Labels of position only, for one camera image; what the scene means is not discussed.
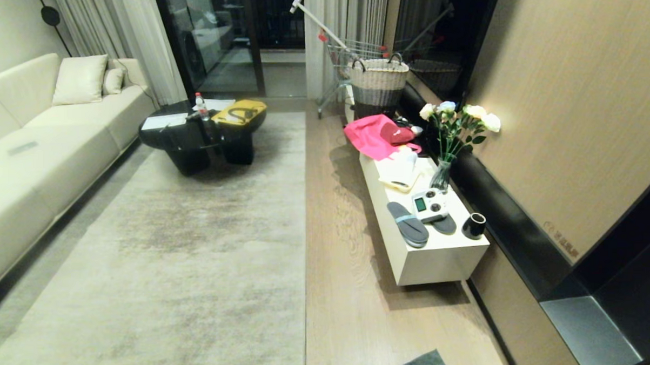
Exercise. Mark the beige grey rug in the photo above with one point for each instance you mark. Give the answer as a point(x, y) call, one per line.
point(193, 243)

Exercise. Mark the woven laundry basket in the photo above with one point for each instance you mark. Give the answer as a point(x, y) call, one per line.
point(379, 83)

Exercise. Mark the white low cabinet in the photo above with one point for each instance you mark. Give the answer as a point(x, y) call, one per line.
point(425, 240)

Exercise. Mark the cream folded cloth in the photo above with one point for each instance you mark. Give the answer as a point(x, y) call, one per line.
point(402, 171)

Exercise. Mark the white paper sheet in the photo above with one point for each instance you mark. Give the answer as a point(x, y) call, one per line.
point(164, 121)
point(218, 103)

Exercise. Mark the white flower bouquet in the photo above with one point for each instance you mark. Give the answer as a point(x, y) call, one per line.
point(457, 122)

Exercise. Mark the small cream cushion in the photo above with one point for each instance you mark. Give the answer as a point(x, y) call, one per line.
point(113, 81)

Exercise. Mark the metal shopping cart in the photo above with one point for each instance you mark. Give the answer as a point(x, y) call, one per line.
point(345, 56)

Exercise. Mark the clear plastic water bottle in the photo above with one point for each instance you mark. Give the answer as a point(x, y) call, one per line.
point(200, 106)

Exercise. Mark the beige curtain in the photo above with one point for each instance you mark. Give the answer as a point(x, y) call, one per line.
point(119, 29)

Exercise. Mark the black cup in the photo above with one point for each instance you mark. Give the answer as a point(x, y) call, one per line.
point(474, 226)

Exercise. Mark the yellow bag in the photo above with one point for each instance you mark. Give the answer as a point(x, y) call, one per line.
point(241, 113)

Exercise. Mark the pink cloth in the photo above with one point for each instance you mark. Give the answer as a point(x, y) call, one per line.
point(370, 138)

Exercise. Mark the cream leather sofa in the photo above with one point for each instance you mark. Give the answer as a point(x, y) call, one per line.
point(45, 140)

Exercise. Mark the black floor lamp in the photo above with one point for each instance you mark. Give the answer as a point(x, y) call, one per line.
point(50, 14)

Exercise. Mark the black coffee table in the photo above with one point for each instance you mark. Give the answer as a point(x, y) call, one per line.
point(194, 143)

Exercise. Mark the grey slipper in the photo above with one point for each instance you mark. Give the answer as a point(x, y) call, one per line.
point(407, 224)
point(444, 224)

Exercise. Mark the large cream cushion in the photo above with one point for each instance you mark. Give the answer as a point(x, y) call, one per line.
point(81, 79)

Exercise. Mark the red cap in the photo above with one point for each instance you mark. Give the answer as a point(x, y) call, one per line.
point(396, 133)

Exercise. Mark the glass vase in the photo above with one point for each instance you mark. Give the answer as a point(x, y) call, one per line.
point(442, 176)

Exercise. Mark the striped curtain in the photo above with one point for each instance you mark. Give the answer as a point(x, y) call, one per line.
point(344, 21)

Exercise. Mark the white remote controller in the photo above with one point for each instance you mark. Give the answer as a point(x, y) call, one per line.
point(430, 205)

